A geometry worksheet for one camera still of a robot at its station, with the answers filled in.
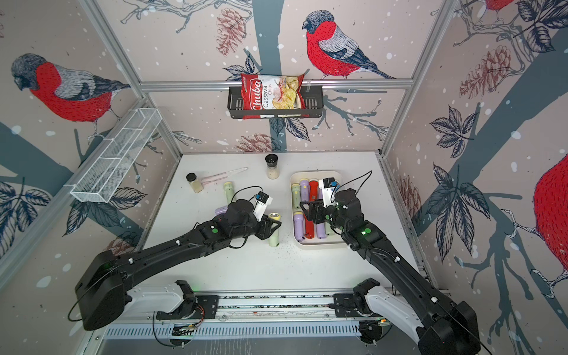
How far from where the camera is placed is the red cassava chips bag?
0.87 meters

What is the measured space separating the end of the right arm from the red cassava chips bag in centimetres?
44

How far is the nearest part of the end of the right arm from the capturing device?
572mm
